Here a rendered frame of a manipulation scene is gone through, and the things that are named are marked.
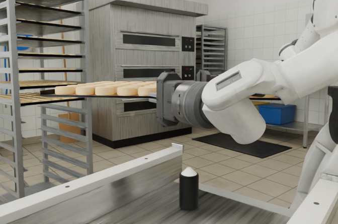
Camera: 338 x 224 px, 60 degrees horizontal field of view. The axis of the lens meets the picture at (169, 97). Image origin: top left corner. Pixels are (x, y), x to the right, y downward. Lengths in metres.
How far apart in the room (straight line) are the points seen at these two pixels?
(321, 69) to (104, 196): 0.38
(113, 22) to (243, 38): 2.70
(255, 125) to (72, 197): 0.31
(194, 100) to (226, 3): 5.53
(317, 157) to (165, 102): 0.55
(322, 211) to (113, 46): 3.54
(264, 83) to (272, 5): 4.98
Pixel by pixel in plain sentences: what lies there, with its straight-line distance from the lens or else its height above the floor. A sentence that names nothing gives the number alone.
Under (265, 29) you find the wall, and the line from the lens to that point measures 5.43.
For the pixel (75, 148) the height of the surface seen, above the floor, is 0.51.
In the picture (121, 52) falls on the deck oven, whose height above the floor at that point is 1.26.
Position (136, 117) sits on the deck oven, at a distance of 4.02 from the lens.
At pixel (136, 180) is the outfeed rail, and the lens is 0.53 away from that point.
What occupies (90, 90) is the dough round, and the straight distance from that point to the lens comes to 0.78.
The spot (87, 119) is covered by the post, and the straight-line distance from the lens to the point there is 1.98.
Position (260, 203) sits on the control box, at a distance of 0.55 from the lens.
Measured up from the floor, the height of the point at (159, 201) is 0.84.
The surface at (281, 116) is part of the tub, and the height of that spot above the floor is 0.37.
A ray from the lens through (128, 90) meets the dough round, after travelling 0.74.
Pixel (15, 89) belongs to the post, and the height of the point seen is 0.95.
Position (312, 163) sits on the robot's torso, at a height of 0.78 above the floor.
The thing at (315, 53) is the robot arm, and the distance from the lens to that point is 0.49.
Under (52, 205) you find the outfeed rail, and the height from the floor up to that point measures 0.89.
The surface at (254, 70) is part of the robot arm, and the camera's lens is 0.47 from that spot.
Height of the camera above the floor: 1.07
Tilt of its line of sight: 6 degrees down
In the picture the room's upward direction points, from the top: straight up
